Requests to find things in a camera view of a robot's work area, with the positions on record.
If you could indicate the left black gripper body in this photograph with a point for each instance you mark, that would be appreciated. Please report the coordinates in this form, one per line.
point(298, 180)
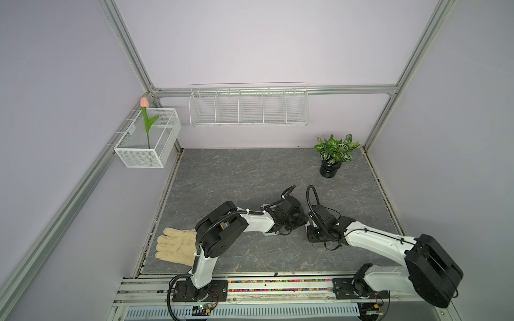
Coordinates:
point(296, 220)

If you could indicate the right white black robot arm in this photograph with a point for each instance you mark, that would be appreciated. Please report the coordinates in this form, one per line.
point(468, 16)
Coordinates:
point(422, 267)

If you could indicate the white mesh wall basket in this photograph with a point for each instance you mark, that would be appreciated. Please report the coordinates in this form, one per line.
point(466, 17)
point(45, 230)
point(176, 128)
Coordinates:
point(130, 142)

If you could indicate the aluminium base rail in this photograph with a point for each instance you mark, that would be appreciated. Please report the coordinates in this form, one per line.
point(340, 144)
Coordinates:
point(253, 289)

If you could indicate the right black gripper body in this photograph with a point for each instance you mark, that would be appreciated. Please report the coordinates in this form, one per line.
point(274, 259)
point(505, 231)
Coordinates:
point(315, 235)

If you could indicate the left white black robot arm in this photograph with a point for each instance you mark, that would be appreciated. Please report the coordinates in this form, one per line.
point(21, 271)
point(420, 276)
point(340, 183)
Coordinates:
point(216, 233)

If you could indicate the pink artificial tulip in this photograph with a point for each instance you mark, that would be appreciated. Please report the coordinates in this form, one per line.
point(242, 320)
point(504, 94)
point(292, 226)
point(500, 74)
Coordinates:
point(148, 121)

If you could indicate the beige work glove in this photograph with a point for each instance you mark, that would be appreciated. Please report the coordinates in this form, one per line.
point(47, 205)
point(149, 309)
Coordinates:
point(176, 246)

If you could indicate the white wire wall shelf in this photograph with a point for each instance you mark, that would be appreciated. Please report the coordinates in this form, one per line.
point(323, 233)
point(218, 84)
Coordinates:
point(249, 104)

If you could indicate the white vented cable duct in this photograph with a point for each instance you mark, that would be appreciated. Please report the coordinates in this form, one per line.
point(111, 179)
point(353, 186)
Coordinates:
point(268, 311)

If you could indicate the green potted plant black pot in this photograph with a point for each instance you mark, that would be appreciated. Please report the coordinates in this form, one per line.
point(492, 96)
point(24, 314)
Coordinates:
point(334, 153)

